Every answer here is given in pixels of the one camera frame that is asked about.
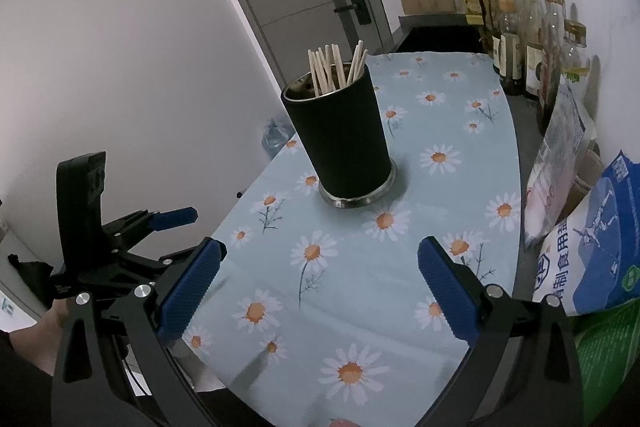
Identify green sugar bag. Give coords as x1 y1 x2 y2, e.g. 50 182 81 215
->
570 302 640 427

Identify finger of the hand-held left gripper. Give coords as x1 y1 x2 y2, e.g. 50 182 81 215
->
102 207 198 234
122 243 203 277

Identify dark kitchen sink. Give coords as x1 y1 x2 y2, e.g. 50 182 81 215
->
397 24 483 54

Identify clear plastic bag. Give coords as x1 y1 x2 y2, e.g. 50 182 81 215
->
522 79 598 248

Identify bundle of wooden chopsticks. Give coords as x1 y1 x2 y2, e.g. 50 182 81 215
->
306 39 369 98

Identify person's left forearm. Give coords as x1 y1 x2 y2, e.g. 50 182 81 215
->
0 327 58 427

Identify brown jar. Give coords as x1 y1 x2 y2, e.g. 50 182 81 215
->
570 152 606 208

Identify dark cloth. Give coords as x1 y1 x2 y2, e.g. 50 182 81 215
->
7 254 53 308

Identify daisy print tablecloth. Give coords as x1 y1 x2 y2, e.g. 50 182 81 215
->
182 51 523 423

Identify black cylindrical utensil holder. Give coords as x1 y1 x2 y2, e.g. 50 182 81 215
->
280 62 398 210

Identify row of condiment bottles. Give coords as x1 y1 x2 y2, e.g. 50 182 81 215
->
462 0 591 135

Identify white and blue salt bag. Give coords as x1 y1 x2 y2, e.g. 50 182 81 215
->
532 150 640 315

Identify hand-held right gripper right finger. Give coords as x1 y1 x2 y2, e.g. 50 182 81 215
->
416 235 586 427

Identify black door handle lock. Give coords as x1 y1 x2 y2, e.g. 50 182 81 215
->
333 0 372 26

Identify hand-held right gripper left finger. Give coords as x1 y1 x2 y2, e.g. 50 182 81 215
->
50 237 228 427

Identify person's left hand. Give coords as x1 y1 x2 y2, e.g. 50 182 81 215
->
30 299 71 350

